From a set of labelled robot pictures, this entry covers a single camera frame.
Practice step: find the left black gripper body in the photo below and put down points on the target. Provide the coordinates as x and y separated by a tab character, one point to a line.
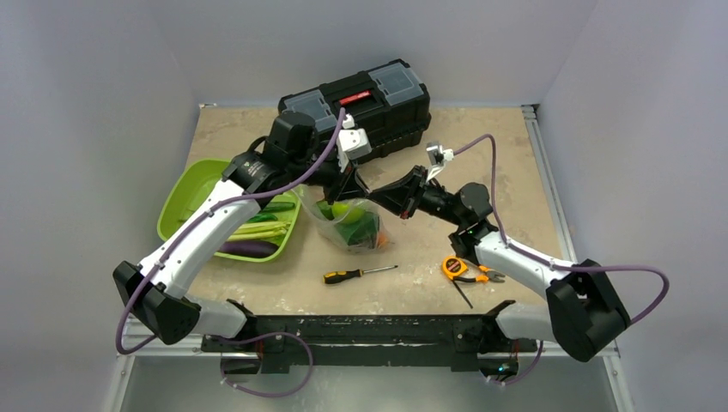
329	176

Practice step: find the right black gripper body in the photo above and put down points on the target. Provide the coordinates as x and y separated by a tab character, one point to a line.
416	191

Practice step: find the clear zip top bag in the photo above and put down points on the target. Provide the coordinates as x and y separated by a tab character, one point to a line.
320	212

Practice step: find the green leafy vegetable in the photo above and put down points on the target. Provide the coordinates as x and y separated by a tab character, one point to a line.
361	234

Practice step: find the orange green mango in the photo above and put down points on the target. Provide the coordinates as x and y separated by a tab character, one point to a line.
382	240

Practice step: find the green apple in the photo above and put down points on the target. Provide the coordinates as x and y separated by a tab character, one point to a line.
347	213

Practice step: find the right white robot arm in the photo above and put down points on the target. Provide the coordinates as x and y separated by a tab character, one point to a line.
582	312

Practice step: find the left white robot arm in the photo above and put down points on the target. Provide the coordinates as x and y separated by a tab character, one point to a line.
155	290

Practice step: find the green cucumber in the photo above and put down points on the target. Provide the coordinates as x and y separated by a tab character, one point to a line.
278	207

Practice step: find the orange tape measure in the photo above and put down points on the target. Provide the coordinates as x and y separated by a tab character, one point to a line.
453	267

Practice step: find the green chilli pepper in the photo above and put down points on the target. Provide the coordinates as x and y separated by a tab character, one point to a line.
263	218

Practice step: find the black plastic toolbox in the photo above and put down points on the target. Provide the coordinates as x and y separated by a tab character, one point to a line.
389	102

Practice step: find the black yellow screwdriver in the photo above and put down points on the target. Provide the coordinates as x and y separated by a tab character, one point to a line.
342	276

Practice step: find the green celery stalks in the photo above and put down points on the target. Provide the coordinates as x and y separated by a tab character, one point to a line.
270	231

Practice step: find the orange black pliers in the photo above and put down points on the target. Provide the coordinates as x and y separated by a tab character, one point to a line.
483	275

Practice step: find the purple eggplant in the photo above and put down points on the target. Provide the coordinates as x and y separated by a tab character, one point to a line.
249	248

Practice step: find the green plastic tray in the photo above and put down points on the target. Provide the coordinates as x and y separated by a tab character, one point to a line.
194	186

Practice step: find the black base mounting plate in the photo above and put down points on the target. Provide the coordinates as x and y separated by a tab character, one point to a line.
462	343

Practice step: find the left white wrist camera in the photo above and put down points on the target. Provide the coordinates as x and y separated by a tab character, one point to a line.
352	142

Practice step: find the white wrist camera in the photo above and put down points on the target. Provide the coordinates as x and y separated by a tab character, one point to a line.
439	157
352	142

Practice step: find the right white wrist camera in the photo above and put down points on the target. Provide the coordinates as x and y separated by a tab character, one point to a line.
439	157

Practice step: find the aluminium frame rails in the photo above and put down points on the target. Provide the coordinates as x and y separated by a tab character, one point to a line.
535	198

